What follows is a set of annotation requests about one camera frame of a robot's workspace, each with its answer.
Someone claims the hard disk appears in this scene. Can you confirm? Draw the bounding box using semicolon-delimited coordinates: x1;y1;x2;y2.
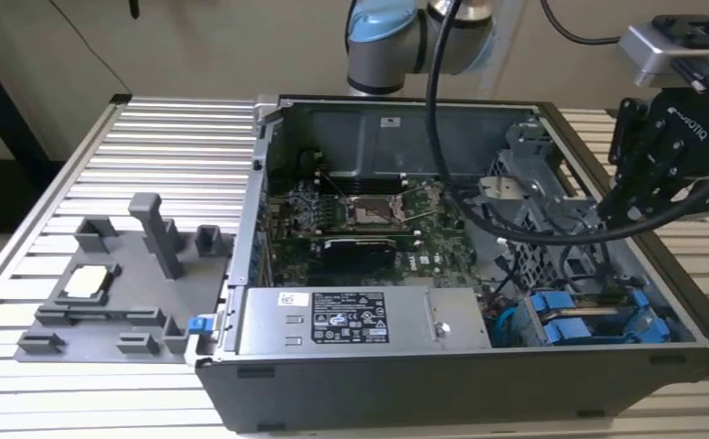
527;288;656;320

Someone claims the black graphics card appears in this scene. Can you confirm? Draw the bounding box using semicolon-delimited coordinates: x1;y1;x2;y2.
319;236;399;276

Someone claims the blue disk data wire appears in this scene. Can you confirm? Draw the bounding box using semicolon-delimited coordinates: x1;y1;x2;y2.
490;299;515;345

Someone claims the silver CPU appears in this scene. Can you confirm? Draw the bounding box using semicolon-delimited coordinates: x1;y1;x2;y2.
62;263;116;297

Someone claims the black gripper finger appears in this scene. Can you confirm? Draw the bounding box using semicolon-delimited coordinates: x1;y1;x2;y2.
595;149;668;229
630;175;709;226

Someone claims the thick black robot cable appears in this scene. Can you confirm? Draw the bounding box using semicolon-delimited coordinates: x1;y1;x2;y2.
424;0;709;244

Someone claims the grey parts rack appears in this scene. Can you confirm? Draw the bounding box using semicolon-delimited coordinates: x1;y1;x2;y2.
16;191;237;366

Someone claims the grey metal drive cage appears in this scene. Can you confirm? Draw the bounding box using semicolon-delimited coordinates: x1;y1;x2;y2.
478;116;611;285

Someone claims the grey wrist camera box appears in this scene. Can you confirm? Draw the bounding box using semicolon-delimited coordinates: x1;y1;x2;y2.
615;25;709;89

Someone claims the dark grey PC case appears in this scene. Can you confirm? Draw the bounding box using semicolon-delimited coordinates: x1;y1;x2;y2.
192;93;709;434

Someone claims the black camera cable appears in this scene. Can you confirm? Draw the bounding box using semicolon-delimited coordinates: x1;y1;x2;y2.
538;0;629;46

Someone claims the blue disk carrier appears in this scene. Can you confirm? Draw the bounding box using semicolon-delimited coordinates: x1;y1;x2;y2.
539;314;673;345

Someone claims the CPU socket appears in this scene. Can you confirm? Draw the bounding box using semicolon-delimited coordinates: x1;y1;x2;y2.
335;194;414;230

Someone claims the silver power supply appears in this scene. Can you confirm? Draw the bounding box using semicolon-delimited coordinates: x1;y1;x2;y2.
233;286;493;357

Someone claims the green motherboard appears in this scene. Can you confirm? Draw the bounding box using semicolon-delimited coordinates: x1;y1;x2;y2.
264;176;495;294

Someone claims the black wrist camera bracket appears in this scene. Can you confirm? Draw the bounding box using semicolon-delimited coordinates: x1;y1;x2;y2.
607;97;649;166

